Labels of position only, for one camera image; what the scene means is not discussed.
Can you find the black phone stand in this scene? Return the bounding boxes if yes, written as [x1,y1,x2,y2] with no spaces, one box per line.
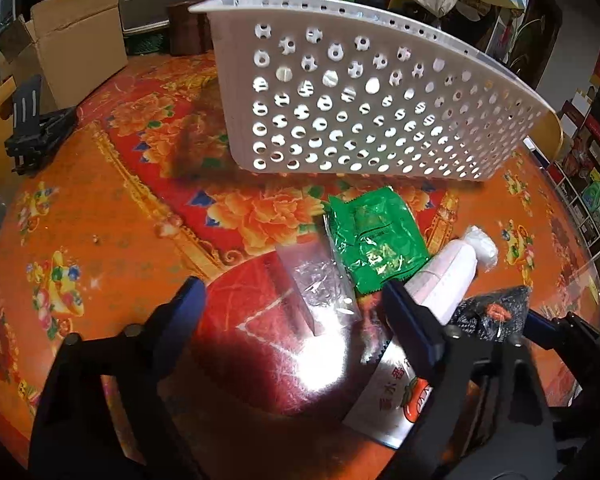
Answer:
[4,75,78,176]

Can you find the right wooden chair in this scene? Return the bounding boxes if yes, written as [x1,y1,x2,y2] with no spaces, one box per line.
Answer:
[529,110,564,162]

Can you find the white perforated plastic basket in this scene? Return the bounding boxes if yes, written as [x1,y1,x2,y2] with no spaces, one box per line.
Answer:
[190,0,554,182]

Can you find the cardboard box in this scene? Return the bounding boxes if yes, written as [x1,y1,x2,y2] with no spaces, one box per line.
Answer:
[0,0,128,113]

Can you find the tomato cartoon white packet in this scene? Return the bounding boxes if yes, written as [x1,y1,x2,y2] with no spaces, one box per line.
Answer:
[343,337,432,450]

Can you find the white pink towel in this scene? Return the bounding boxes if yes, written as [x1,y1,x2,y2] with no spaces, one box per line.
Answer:
[404,240,478,325]

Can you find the clear plastic bag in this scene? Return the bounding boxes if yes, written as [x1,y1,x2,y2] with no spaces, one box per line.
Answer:
[276,232,361,336]

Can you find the white shelf with items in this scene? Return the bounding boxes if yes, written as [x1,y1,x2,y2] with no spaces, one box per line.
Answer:
[548,86,600,258]

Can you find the brown ceramic mug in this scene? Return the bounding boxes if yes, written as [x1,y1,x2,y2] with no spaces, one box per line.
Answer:
[166,1,213,56]

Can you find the green foil snack packet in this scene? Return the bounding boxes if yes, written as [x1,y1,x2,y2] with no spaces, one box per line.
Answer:
[326,186,429,295]

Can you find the black knitted cloth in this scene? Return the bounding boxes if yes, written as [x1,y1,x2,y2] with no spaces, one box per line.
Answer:
[451,285,530,342]

